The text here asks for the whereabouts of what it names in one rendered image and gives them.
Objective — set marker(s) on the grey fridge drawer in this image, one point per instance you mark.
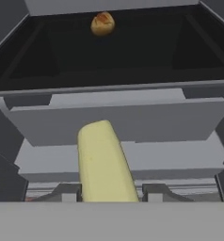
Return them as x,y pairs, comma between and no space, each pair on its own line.
123,120

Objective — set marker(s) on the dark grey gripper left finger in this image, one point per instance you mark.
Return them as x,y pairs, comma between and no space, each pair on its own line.
68,192

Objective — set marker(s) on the pale yellow butter stick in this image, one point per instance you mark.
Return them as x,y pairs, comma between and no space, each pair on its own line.
103,163

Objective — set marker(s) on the grey fridge shelf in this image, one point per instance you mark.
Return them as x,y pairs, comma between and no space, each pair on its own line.
167,160

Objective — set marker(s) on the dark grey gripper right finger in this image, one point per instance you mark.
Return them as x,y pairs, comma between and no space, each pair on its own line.
154,192

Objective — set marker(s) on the brown bread roll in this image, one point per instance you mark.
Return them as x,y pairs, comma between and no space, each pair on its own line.
102,24

